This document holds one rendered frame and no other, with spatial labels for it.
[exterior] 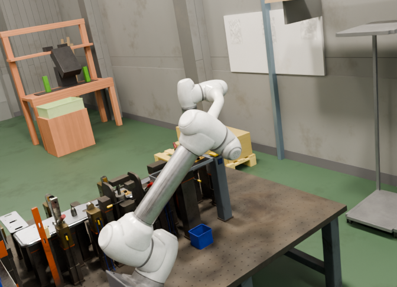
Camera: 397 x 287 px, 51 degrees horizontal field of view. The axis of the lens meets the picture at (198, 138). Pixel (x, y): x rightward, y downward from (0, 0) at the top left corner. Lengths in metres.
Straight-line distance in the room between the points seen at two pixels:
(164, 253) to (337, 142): 3.20
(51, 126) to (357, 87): 4.74
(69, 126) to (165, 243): 5.43
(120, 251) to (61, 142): 5.47
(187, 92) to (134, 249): 0.93
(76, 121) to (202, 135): 5.62
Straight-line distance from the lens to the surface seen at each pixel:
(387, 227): 3.72
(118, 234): 1.81
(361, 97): 4.46
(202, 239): 2.45
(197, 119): 1.72
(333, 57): 4.56
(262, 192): 3.00
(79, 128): 7.29
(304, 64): 4.76
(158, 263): 1.94
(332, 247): 2.87
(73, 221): 2.46
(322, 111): 4.78
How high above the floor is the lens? 2.04
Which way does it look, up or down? 18 degrees down
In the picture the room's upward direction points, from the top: 10 degrees counter-clockwise
